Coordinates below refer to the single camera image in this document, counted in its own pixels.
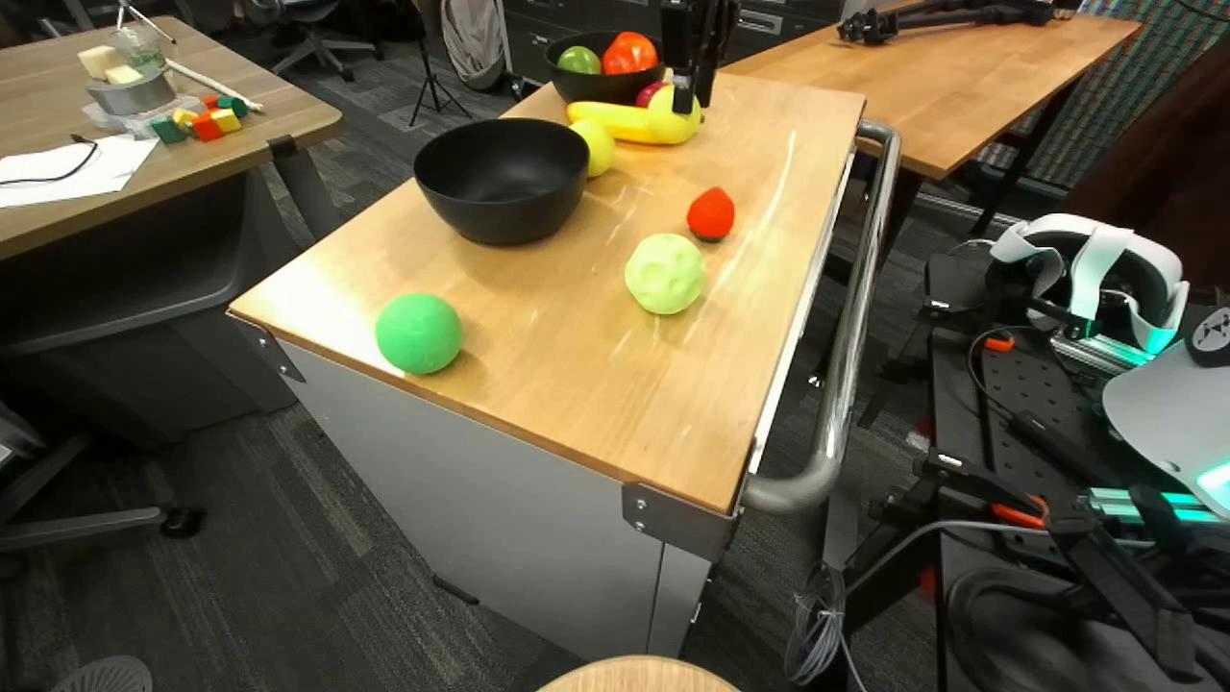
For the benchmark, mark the metal cart handle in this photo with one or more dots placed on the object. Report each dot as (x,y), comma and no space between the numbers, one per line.
(813,487)

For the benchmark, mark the wooden top tool cart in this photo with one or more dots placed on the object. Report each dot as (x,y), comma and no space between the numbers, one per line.
(580,463)

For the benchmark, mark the white paper sheet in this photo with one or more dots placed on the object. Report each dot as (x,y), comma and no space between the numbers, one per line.
(72,172)

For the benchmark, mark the white VR headset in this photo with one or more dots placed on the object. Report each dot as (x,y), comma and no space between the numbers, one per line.
(1104,294)

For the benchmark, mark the red radish with green leaves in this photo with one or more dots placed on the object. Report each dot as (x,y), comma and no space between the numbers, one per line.
(646,94)

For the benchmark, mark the green plastic lime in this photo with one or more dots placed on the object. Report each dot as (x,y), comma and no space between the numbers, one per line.
(578,59)

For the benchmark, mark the clear plastic container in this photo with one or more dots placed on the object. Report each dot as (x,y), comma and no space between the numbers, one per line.
(128,69)

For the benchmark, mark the coloured toy blocks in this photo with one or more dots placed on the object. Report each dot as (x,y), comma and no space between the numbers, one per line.
(207,122)

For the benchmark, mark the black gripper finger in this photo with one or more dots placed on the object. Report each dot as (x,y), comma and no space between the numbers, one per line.
(680,94)

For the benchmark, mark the wooden desk back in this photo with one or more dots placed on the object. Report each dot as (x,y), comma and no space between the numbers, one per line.
(947,94)

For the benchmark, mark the dark green smooth ball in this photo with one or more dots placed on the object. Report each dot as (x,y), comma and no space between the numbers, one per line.
(419,331)

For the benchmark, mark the yellow green plastic lemon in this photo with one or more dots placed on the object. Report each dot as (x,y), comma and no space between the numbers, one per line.
(599,144)

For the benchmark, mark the round wooden stool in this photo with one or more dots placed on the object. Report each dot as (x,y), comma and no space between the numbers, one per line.
(638,675)

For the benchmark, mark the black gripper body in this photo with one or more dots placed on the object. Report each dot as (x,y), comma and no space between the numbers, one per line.
(692,32)

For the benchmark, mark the wooden desk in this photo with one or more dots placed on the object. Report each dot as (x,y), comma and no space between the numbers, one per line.
(947,94)
(45,105)

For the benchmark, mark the orange red plastic pepper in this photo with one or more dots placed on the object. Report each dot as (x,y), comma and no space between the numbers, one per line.
(628,51)

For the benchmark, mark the yellow plastic banana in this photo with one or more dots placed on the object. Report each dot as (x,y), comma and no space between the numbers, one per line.
(637,124)

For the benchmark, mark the black bowl far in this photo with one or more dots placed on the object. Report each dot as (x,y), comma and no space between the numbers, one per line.
(598,87)

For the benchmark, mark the red plastic strawberry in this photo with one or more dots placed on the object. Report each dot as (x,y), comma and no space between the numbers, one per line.
(712,213)

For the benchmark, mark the light green dimpled ball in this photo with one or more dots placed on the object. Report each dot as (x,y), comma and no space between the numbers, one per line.
(666,276)

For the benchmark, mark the black bowl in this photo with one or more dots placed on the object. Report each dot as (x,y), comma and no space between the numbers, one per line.
(598,87)
(506,182)

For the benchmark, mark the black bowl near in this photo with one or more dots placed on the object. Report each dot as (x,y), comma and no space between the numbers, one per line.
(506,182)

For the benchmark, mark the wooden desk left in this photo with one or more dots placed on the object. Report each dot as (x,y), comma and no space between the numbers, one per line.
(45,105)

